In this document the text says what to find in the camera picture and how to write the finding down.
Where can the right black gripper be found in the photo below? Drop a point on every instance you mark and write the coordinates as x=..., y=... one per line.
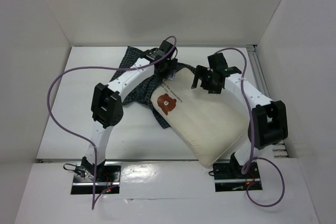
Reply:
x=203, y=77

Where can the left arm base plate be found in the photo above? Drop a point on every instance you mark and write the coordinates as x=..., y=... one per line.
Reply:
x=108, y=179

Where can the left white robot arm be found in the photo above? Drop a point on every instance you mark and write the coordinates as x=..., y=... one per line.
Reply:
x=106, y=106

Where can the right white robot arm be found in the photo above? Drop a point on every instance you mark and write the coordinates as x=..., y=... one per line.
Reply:
x=267, y=118

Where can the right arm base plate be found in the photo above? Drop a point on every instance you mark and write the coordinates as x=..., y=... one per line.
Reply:
x=226, y=180

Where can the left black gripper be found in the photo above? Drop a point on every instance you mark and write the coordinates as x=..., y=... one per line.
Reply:
x=169, y=74

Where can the aluminium rail frame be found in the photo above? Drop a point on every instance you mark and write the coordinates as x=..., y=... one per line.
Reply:
x=279, y=150

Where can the cream pillow with bear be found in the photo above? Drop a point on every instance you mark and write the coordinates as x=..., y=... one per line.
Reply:
x=209, y=124

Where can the dark checked pillowcase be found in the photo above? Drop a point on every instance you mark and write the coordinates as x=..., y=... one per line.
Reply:
x=143, y=92

